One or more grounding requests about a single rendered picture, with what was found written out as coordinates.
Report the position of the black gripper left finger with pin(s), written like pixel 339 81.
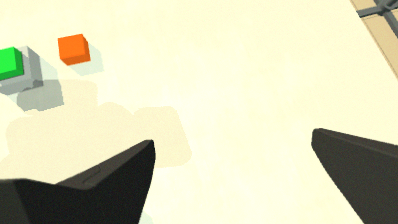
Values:
pixel 112 192

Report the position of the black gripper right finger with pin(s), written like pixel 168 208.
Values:
pixel 364 170

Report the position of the orange block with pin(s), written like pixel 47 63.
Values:
pixel 73 49

